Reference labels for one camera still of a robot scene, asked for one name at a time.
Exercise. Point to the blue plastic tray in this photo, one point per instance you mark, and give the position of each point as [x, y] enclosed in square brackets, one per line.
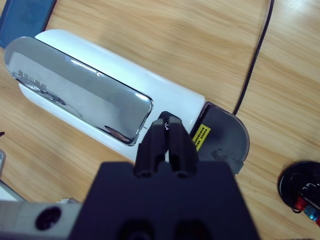
[22, 22]

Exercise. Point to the black capsule stand with rods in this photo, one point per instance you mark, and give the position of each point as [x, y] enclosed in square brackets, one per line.
[290, 180]

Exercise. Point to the small red coffee capsule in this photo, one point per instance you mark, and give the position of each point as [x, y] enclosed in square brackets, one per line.
[301, 203]

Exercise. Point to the white capsule coffee machine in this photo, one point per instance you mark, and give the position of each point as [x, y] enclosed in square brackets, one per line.
[112, 67]

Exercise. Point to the blue coffee capsule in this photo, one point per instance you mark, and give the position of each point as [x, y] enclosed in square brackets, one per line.
[313, 212]

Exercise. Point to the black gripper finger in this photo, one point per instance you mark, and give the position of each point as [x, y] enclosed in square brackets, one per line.
[181, 150]
[150, 150]

